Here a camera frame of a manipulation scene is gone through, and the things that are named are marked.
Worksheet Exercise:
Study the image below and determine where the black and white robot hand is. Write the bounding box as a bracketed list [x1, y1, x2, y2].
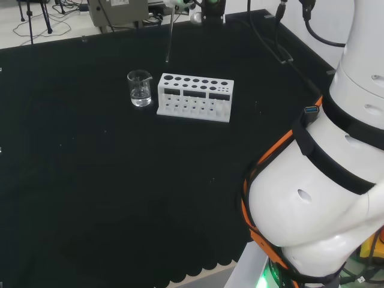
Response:
[163, 0, 226, 26]

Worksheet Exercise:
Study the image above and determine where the clear glass rod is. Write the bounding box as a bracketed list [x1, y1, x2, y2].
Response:
[164, 5, 176, 63]

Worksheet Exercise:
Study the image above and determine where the clear glass beaker with water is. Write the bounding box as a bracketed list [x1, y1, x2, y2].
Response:
[127, 70, 154, 107]

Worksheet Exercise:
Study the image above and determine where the white test tube rack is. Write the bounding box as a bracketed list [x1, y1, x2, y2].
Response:
[155, 73, 235, 124]

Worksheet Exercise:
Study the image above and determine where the grey equipment box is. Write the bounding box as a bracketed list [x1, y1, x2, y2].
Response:
[88, 0, 150, 28]

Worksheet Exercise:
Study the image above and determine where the blue USB plug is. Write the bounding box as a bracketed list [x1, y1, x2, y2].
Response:
[303, 105, 321, 124]

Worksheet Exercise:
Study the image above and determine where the black bench cloth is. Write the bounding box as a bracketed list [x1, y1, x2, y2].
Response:
[0, 8, 337, 288]

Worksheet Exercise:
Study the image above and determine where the pale board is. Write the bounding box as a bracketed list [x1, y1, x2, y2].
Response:
[223, 239, 269, 288]

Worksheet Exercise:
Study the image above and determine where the yellow stop button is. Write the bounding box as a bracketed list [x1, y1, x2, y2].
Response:
[359, 227, 384, 259]

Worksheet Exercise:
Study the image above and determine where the thin black cable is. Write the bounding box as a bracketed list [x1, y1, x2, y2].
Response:
[247, 0, 323, 97]

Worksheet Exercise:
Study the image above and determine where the black cable with plug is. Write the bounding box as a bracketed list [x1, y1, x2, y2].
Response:
[275, 0, 294, 62]

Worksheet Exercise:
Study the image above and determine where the thick black cable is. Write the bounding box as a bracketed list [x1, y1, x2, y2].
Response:
[299, 0, 346, 48]

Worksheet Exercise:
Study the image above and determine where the orange cable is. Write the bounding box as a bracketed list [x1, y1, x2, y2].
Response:
[239, 95, 324, 288]

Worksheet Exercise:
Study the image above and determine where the black floor cable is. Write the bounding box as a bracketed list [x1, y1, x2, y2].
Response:
[12, 16, 73, 39]

